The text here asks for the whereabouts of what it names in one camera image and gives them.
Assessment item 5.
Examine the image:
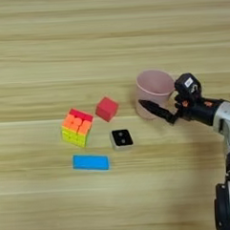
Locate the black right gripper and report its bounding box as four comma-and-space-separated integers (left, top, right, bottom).
138, 94, 225, 131

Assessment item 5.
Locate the pink plastic cup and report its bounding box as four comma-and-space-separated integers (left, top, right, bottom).
133, 68, 178, 121

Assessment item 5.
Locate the multicolour puzzle cube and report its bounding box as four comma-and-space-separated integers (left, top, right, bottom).
59, 107, 96, 149

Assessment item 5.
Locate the blue rectangular block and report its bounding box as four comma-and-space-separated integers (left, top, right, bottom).
72, 153, 111, 173

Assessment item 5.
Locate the red cube block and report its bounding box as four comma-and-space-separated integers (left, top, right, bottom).
94, 95, 121, 124

